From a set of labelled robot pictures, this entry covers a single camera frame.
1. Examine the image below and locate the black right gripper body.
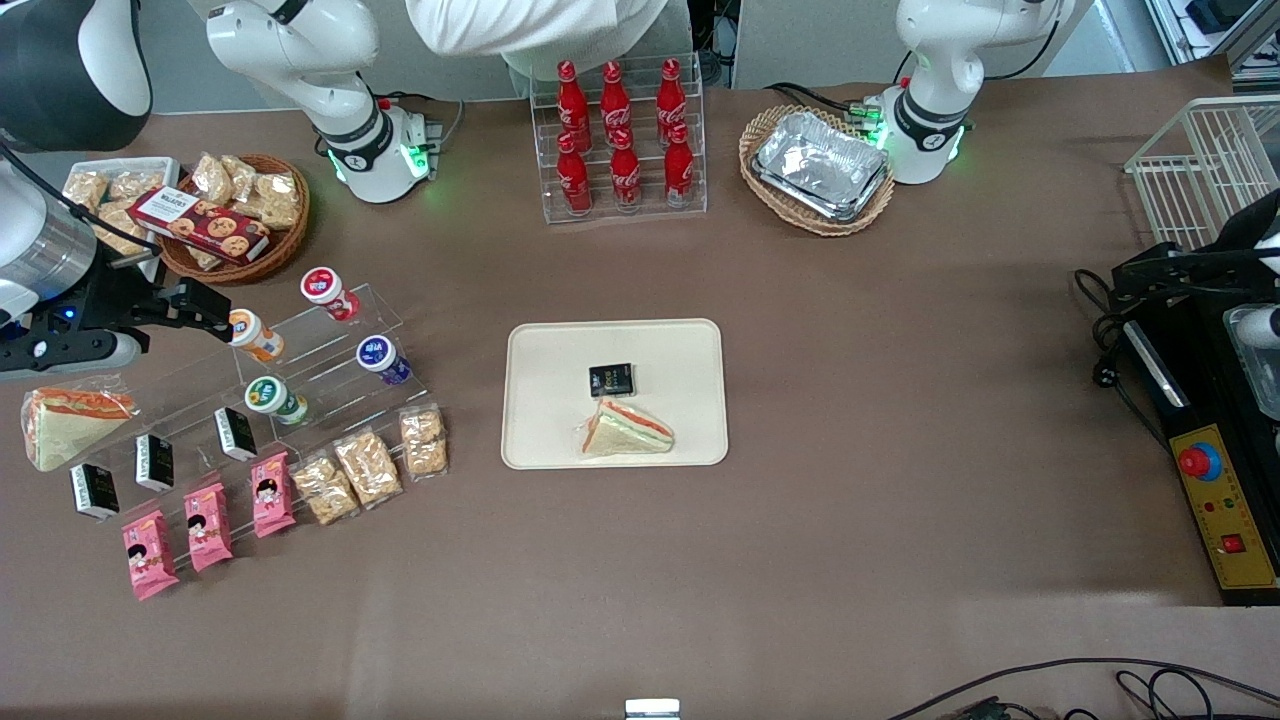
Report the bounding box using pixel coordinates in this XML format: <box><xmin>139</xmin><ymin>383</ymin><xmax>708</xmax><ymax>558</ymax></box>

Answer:
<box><xmin>0</xmin><ymin>265</ymin><xmax>171</xmax><ymax>353</ymax></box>

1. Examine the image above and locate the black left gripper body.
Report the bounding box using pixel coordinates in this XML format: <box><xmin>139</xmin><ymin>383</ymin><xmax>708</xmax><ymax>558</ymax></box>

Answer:
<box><xmin>1195</xmin><ymin>235</ymin><xmax>1280</xmax><ymax>297</ymax></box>

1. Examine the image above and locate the green gum bottle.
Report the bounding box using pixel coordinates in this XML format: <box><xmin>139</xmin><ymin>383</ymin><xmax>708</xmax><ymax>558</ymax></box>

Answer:
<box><xmin>244</xmin><ymin>376</ymin><xmax>309</xmax><ymax>426</ymax></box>

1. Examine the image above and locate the orange gum bottle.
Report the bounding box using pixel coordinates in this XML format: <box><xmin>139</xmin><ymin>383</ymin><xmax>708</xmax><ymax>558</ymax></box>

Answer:
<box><xmin>228</xmin><ymin>308</ymin><xmax>285</xmax><ymax>363</ymax></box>

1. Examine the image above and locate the red gum bottle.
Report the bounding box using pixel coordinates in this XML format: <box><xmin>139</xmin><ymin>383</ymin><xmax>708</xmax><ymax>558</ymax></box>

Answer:
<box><xmin>300</xmin><ymin>266</ymin><xmax>361</xmax><ymax>323</ymax></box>

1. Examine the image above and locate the purple gum bottle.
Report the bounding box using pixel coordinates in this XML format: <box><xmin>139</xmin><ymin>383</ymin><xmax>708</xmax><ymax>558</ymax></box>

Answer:
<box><xmin>356</xmin><ymin>335</ymin><xmax>413</xmax><ymax>387</ymax></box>

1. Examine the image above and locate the aluminium foil tray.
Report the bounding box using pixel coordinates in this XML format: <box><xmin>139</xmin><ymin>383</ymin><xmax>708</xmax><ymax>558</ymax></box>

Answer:
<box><xmin>752</xmin><ymin>110</ymin><xmax>891</xmax><ymax>223</ymax></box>

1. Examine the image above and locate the beige plastic tray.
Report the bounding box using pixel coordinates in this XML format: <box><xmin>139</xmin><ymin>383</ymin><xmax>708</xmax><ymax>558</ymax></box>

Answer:
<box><xmin>500</xmin><ymin>318</ymin><xmax>729</xmax><ymax>470</ymax></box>

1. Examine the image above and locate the red cookie box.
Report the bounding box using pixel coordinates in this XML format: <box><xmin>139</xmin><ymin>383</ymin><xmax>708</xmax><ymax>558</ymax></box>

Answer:
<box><xmin>128</xmin><ymin>186</ymin><xmax>271</xmax><ymax>266</ymax></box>

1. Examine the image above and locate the round wicker basket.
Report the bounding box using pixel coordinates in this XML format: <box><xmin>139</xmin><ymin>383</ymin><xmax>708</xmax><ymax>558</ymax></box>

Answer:
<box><xmin>158</xmin><ymin>153</ymin><xmax>311</xmax><ymax>287</ymax></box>

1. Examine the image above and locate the clear plastic container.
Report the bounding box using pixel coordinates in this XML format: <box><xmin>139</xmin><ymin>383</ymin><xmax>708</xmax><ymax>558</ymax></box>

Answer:
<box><xmin>1228</xmin><ymin>345</ymin><xmax>1280</xmax><ymax>423</ymax></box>

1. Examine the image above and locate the wrapped triangle sandwich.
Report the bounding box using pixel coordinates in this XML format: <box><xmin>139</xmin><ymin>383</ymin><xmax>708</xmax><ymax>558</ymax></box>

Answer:
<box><xmin>22</xmin><ymin>378</ymin><xmax>139</xmax><ymax>473</ymax></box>
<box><xmin>575</xmin><ymin>397</ymin><xmax>676</xmax><ymax>458</ymax></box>

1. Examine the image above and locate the black control box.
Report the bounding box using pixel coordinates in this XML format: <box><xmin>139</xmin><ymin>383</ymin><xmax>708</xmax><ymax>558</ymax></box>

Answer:
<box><xmin>1120</xmin><ymin>298</ymin><xmax>1280</xmax><ymax>608</ymax></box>

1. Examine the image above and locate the clear acrylic stepped display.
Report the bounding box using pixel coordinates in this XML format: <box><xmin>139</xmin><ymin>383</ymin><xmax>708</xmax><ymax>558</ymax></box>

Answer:
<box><xmin>60</xmin><ymin>283</ymin><xmax>448</xmax><ymax>523</ymax></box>

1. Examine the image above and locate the white plastic bin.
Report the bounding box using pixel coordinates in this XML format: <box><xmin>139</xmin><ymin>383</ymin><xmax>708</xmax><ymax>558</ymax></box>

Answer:
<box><xmin>62</xmin><ymin>157</ymin><xmax>183</xmax><ymax>286</ymax></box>

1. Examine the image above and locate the red emergency stop button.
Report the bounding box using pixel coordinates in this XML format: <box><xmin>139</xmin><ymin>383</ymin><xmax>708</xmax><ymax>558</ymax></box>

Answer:
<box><xmin>1178</xmin><ymin>440</ymin><xmax>1224</xmax><ymax>482</ymax></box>

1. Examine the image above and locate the pink snack packet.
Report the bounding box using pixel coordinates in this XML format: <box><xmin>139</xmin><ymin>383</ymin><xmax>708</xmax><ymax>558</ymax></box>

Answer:
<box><xmin>121</xmin><ymin>508</ymin><xmax>181</xmax><ymax>601</ymax></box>
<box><xmin>250</xmin><ymin>452</ymin><xmax>298</xmax><ymax>539</ymax></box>
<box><xmin>183</xmin><ymin>482</ymin><xmax>234</xmax><ymax>573</ymax></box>

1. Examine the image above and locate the clear granola bar packet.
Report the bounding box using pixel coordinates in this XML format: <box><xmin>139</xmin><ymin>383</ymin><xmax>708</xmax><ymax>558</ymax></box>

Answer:
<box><xmin>333</xmin><ymin>428</ymin><xmax>404</xmax><ymax>511</ymax></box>
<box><xmin>290</xmin><ymin>452</ymin><xmax>361</xmax><ymax>526</ymax></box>
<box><xmin>399</xmin><ymin>404</ymin><xmax>449</xmax><ymax>483</ymax></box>

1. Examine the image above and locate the grey equipment shelf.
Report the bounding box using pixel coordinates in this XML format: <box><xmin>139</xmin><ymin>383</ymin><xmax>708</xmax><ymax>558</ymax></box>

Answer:
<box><xmin>1145</xmin><ymin>0</ymin><xmax>1280</xmax><ymax>83</ymax></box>

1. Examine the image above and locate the red cola bottle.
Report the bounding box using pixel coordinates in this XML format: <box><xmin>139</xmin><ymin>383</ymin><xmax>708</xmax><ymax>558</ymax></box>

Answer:
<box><xmin>610</xmin><ymin>128</ymin><xmax>643</xmax><ymax>211</ymax></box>
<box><xmin>556</xmin><ymin>60</ymin><xmax>589</xmax><ymax>151</ymax></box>
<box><xmin>556</xmin><ymin>132</ymin><xmax>593</xmax><ymax>216</ymax></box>
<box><xmin>656</xmin><ymin>57</ymin><xmax>689</xmax><ymax>146</ymax></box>
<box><xmin>600</xmin><ymin>60</ymin><xmax>633</xmax><ymax>147</ymax></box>
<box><xmin>664</xmin><ymin>122</ymin><xmax>695</xmax><ymax>208</ymax></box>

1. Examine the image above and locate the oval wicker basket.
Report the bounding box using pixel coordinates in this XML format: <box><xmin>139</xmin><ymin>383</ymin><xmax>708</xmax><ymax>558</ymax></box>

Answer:
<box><xmin>739</xmin><ymin>104</ymin><xmax>896</xmax><ymax>238</ymax></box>

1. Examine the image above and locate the person in white shirt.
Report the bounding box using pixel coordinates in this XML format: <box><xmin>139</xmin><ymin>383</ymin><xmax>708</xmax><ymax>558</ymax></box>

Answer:
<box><xmin>405</xmin><ymin>0</ymin><xmax>673</xmax><ymax>99</ymax></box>

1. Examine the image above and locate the clear acrylic bottle rack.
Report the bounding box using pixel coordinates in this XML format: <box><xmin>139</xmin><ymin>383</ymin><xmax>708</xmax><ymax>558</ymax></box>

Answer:
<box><xmin>528</xmin><ymin>52</ymin><xmax>708</xmax><ymax>225</ymax></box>

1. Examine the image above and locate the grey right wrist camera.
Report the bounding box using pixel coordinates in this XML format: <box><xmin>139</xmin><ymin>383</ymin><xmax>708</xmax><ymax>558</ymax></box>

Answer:
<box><xmin>0</xmin><ymin>333</ymin><xmax>143</xmax><ymax>381</ymax></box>

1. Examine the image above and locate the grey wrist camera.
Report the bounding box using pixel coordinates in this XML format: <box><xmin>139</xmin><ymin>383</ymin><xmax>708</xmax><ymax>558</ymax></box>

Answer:
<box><xmin>1225</xmin><ymin>304</ymin><xmax>1280</xmax><ymax>349</ymax></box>
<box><xmin>0</xmin><ymin>333</ymin><xmax>143</xmax><ymax>381</ymax></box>

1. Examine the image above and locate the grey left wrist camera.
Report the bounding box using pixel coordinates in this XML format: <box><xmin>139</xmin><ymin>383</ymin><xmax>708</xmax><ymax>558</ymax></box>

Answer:
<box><xmin>1225</xmin><ymin>304</ymin><xmax>1280</xmax><ymax>349</ymax></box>

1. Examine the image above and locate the white wire basket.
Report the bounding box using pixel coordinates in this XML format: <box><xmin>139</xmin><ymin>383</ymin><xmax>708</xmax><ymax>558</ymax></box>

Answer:
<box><xmin>1123</xmin><ymin>95</ymin><xmax>1280</xmax><ymax>251</ymax></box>

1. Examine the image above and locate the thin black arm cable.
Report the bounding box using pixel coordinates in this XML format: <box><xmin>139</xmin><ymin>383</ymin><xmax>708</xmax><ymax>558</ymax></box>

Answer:
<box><xmin>0</xmin><ymin>148</ymin><xmax>163</xmax><ymax>253</ymax></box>

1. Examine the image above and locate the black power cable with plug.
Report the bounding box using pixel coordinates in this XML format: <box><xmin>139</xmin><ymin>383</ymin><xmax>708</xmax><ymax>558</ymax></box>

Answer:
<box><xmin>1073</xmin><ymin>268</ymin><xmax>1153</xmax><ymax>441</ymax></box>

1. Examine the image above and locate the black right base cable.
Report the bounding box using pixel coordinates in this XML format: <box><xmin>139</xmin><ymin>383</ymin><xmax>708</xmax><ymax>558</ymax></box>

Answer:
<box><xmin>375</xmin><ymin>92</ymin><xmax>467</xmax><ymax>151</ymax></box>

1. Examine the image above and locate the black base cable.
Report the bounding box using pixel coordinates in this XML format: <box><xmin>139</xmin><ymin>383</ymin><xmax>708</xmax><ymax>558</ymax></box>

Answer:
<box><xmin>375</xmin><ymin>92</ymin><xmax>467</xmax><ymax>151</ymax></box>
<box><xmin>765</xmin><ymin>82</ymin><xmax>873</xmax><ymax>123</ymax></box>

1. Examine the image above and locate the black left base cable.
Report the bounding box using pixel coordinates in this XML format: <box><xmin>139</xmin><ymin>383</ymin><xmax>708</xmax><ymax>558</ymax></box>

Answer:
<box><xmin>765</xmin><ymin>82</ymin><xmax>873</xmax><ymax>123</ymax></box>

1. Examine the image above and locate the long black cable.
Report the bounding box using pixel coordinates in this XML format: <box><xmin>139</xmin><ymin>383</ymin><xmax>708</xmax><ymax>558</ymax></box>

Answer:
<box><xmin>885</xmin><ymin>657</ymin><xmax>1280</xmax><ymax>720</ymax></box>

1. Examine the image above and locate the looped black cable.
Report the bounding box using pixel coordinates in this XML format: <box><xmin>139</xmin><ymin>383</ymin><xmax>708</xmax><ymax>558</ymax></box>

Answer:
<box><xmin>1115</xmin><ymin>668</ymin><xmax>1280</xmax><ymax>720</ymax></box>

